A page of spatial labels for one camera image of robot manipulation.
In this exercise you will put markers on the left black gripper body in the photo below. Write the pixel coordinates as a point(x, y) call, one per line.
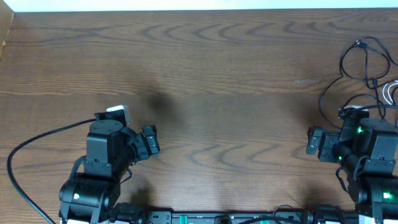
point(142, 147)

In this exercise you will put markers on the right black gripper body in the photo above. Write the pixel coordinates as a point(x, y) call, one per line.
point(330, 139)

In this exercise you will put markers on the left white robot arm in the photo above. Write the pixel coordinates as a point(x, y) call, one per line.
point(111, 149)

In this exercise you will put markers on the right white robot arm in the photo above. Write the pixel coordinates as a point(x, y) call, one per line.
point(364, 149)

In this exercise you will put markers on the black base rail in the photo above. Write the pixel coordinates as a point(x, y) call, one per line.
point(130, 213)

